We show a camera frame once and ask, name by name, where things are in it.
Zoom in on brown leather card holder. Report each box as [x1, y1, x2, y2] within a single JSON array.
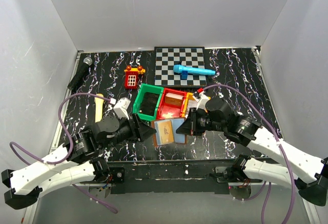
[[151, 117, 187, 147]]

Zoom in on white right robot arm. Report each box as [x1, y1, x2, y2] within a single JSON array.
[[176, 98, 327, 207]]

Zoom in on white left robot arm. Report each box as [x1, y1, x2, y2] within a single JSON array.
[[1, 114, 156, 210]]

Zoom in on white cards in yellow bin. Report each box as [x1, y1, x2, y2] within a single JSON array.
[[186, 99, 197, 114]]

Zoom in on black item in green bin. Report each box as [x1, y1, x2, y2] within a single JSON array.
[[139, 92, 159, 116]]

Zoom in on green plastic bin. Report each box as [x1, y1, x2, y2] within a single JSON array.
[[132, 84, 164, 121]]

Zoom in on yellow plastic bin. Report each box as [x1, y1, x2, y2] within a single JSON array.
[[182, 92, 197, 117]]

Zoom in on red plastic bin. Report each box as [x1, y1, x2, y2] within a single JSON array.
[[156, 88, 187, 119]]

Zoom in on brown box in red bin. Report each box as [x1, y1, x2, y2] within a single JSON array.
[[165, 93, 184, 106]]

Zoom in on beige toy microphone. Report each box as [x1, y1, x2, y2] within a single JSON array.
[[94, 93, 104, 123]]

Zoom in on red toy phone booth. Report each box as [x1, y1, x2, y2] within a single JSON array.
[[124, 65, 146, 89]]

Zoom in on blue toy microphone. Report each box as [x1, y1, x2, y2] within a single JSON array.
[[173, 65, 216, 80]]

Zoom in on black and white checkerboard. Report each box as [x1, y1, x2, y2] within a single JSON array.
[[154, 47, 208, 88]]

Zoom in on black microphone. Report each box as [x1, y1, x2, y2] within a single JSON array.
[[67, 57, 93, 91]]

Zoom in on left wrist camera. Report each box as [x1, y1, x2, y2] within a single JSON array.
[[113, 97, 131, 119]]

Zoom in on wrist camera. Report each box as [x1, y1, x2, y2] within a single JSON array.
[[113, 97, 131, 119], [193, 88, 211, 112]]

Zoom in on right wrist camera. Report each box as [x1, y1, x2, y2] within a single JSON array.
[[193, 88, 211, 112]]

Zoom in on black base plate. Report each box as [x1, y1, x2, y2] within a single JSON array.
[[108, 159, 234, 195]]

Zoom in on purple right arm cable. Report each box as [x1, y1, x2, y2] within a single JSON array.
[[202, 84, 295, 224]]

